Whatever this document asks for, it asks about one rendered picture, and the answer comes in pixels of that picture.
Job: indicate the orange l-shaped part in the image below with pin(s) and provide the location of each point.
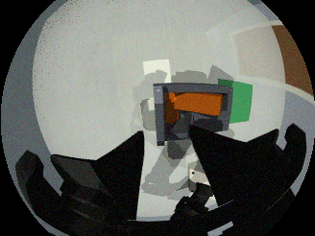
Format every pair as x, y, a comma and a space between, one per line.
196, 102

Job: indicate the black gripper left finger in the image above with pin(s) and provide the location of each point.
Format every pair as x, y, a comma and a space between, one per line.
117, 174

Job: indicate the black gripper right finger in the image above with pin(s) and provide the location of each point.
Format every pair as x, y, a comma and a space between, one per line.
226, 161

